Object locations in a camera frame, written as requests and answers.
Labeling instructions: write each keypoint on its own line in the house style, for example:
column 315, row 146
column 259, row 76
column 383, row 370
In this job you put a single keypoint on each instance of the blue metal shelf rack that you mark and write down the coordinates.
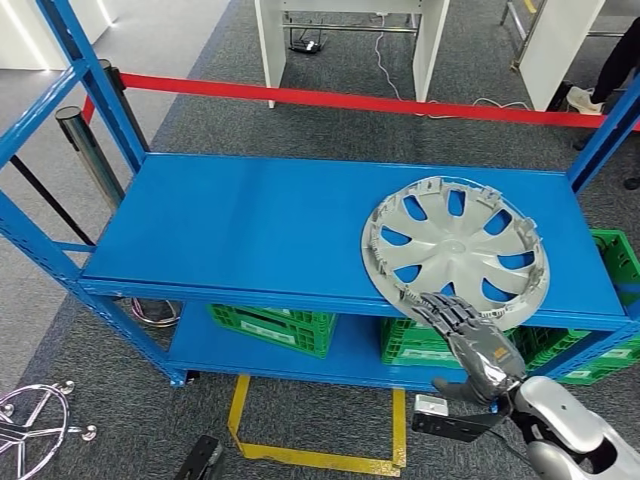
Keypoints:
column 250, row 218

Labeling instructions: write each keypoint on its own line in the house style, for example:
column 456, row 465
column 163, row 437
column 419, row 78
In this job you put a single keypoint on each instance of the black stool with chrome base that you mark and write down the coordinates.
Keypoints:
column 89, row 434

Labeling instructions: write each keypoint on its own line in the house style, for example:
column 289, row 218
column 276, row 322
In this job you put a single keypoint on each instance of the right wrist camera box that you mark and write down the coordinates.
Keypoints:
column 430, row 405

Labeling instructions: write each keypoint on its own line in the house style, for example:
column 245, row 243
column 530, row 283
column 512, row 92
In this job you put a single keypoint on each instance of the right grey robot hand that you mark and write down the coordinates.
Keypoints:
column 490, row 361

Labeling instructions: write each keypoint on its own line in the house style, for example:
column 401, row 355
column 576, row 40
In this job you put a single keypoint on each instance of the chrome stanchion post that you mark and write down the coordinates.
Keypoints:
column 87, row 149
column 135, row 126

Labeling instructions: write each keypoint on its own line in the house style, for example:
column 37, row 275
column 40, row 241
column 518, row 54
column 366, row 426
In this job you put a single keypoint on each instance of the red barrier belt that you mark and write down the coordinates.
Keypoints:
column 300, row 96

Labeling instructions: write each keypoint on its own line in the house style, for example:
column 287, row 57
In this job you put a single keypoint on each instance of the white desk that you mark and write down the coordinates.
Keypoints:
column 557, row 46
column 272, row 40

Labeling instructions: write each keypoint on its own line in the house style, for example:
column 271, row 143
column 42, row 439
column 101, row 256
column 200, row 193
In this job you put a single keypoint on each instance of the yellow floor tape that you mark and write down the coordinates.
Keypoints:
column 300, row 458

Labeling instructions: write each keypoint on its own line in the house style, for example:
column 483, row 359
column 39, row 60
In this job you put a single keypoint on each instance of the green plastic crate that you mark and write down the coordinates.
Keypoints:
column 410, row 344
column 575, row 376
column 617, row 265
column 280, row 329
column 540, row 344

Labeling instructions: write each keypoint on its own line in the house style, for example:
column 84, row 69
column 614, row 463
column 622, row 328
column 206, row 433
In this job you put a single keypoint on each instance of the black pole stand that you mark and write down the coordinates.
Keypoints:
column 50, row 197

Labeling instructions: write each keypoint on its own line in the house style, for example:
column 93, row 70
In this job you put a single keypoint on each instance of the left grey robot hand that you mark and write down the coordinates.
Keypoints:
column 200, row 460

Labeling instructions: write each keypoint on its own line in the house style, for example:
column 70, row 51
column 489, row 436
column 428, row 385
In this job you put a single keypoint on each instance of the person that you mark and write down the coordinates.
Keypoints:
column 617, row 60

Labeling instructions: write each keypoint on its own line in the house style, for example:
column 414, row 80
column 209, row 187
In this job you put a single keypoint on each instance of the grey plastic wheel cover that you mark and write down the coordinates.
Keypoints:
column 457, row 248

